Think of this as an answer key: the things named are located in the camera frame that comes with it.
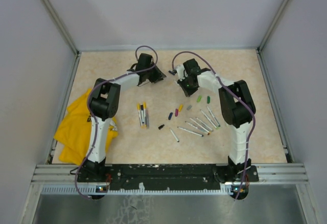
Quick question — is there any green end marker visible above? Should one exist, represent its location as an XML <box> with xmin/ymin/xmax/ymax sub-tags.
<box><xmin>200</xmin><ymin>109</ymin><xmax>218</xmax><ymax>129</ymax></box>

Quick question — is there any yellow cap white marker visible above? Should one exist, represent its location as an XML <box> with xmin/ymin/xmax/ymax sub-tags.
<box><xmin>196</xmin><ymin>117</ymin><xmax>213</xmax><ymax>131</ymax></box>

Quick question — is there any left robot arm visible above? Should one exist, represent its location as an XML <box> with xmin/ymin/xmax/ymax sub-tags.
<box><xmin>80</xmin><ymin>53</ymin><xmax>166</xmax><ymax>182</ymax></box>

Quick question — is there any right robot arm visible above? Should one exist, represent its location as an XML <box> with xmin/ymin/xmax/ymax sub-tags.
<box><xmin>173</xmin><ymin>59</ymin><xmax>256</xmax><ymax>181</ymax></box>

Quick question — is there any blue cap yellow end marker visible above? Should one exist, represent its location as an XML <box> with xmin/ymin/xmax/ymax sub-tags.
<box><xmin>141</xmin><ymin>104</ymin><xmax>147</xmax><ymax>127</ymax></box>

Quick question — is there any yellow marker left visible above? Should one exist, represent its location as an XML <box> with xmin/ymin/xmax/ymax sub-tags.
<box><xmin>137</xmin><ymin>103</ymin><xmax>144</xmax><ymax>128</ymax></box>

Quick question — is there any yellow snoopy t-shirt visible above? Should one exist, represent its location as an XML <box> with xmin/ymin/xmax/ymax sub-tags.
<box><xmin>53</xmin><ymin>88</ymin><xmax>120</xmax><ymax>165</ymax></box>

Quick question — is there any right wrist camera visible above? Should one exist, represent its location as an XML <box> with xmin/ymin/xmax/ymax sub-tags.
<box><xmin>174</xmin><ymin>64</ymin><xmax>188</xmax><ymax>80</ymax></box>

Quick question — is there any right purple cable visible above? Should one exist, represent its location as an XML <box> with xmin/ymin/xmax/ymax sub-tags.
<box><xmin>171</xmin><ymin>52</ymin><xmax>256</xmax><ymax>200</ymax></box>

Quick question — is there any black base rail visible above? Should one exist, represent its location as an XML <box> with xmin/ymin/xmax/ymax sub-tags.
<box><xmin>77</xmin><ymin>164</ymin><xmax>243</xmax><ymax>191</ymax></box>

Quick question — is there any grey slotted cable duct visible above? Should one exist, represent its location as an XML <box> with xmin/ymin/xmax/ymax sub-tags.
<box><xmin>40</xmin><ymin>184</ymin><xmax>238</xmax><ymax>196</ymax></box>

